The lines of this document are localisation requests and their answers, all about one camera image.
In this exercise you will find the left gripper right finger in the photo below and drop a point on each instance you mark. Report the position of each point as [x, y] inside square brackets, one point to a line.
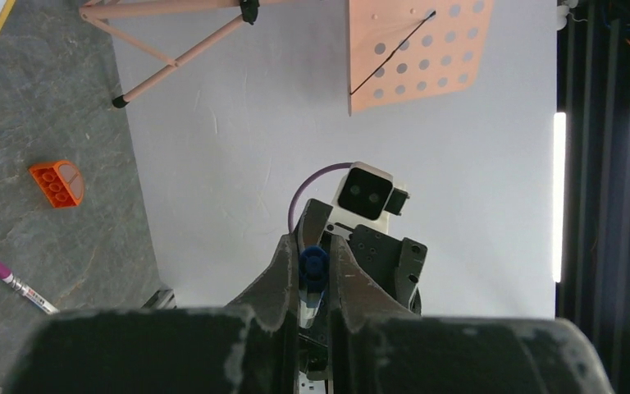
[357, 314]

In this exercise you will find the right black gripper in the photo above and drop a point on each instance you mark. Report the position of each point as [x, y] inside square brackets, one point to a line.
[393, 264]

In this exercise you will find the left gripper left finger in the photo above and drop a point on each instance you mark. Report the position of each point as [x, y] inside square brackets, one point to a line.
[270, 358]

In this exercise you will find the blue capped marker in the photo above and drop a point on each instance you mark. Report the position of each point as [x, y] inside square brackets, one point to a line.
[313, 270]

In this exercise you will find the pink music stand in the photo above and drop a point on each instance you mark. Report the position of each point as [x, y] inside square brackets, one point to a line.
[397, 51]

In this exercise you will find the orange half-round brick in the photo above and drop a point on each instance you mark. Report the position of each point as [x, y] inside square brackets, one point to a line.
[61, 183]

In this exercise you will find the purple capped marker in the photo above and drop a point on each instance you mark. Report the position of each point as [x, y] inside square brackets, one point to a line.
[17, 285]

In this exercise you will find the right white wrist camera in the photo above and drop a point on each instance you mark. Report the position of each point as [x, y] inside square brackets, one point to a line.
[367, 196]

